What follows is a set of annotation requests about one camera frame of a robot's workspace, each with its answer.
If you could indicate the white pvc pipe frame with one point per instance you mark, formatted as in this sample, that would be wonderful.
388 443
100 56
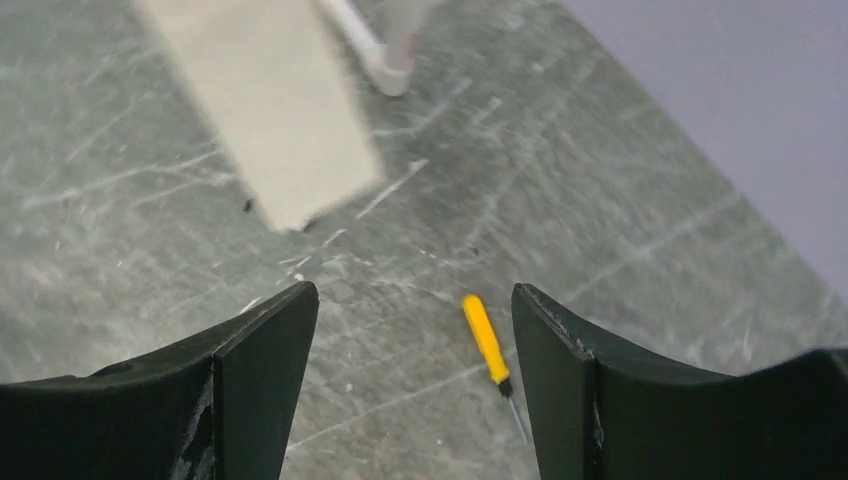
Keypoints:
389 60

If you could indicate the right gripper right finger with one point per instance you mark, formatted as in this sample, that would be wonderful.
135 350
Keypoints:
602 407

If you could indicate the yellow handled screwdriver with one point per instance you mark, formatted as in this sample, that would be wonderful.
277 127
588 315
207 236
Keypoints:
489 347

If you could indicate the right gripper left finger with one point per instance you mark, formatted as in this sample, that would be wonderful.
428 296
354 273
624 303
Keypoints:
218 404

